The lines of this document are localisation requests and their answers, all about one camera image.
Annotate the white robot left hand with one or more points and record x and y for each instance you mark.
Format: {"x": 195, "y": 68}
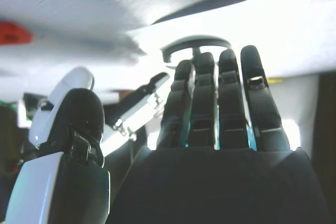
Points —
{"x": 210, "y": 182}

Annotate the blue world globe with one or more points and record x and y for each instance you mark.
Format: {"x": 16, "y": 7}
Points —
{"x": 199, "y": 41}

